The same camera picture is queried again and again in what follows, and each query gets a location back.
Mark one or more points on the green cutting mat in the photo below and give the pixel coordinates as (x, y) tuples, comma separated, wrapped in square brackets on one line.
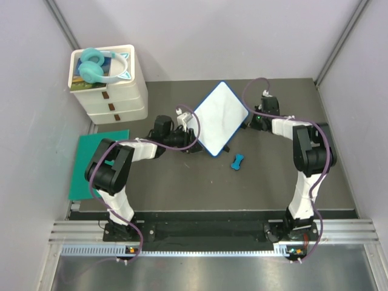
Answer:
[(87, 145)]

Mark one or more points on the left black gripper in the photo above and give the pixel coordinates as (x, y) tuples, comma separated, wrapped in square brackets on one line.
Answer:
[(185, 136)]

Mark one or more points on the aluminium rail frame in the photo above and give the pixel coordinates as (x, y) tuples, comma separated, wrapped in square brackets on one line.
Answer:
[(335, 231)]

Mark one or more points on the blue felt eraser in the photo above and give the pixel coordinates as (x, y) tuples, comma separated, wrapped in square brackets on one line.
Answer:
[(236, 164)]

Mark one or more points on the teal cat-ear headphones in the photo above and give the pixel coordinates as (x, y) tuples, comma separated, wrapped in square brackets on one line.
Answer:
[(92, 59)]

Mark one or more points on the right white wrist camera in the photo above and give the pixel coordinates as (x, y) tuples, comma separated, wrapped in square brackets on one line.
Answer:
[(266, 94)]

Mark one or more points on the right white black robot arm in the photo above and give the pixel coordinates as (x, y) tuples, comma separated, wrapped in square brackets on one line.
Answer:
[(313, 155)]

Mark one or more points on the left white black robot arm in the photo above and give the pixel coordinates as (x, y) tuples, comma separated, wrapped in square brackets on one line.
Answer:
[(109, 167)]

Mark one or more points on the slotted grey cable duct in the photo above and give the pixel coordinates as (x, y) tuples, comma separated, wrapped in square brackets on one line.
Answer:
[(126, 251)]

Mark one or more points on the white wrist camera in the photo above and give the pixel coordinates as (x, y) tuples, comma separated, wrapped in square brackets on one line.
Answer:
[(266, 94), (183, 118)]

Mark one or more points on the blue framed whiteboard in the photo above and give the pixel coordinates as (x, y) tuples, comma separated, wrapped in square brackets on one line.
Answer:
[(219, 115)]

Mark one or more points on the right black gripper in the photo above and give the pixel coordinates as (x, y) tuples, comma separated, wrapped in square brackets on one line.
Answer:
[(253, 125)]

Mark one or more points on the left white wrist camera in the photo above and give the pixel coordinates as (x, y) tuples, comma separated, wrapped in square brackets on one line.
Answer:
[(183, 118)]

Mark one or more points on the white three-drawer storage unit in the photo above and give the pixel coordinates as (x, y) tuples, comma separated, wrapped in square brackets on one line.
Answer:
[(123, 101)]

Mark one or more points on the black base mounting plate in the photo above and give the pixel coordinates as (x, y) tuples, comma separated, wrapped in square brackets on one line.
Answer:
[(208, 230)]

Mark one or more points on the colourful picture book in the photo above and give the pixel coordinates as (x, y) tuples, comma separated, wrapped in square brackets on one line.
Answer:
[(79, 84)]

